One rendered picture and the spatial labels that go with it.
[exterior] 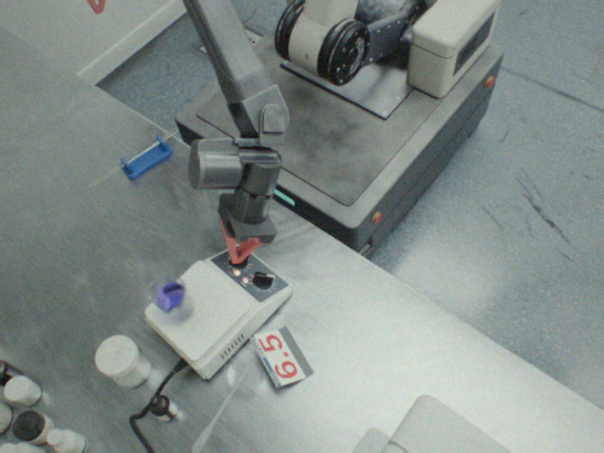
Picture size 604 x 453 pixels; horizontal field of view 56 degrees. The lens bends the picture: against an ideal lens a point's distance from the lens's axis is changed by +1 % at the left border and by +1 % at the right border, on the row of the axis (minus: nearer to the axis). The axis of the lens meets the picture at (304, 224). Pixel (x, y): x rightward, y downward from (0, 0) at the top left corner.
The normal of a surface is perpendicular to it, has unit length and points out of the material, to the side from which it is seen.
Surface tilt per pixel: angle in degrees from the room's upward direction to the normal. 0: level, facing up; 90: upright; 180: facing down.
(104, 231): 0
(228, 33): 49
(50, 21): 90
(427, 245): 0
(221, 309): 0
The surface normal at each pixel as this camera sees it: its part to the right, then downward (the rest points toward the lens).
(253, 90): 0.42, 0.16
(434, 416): -0.07, -0.51
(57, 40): 0.78, 0.51
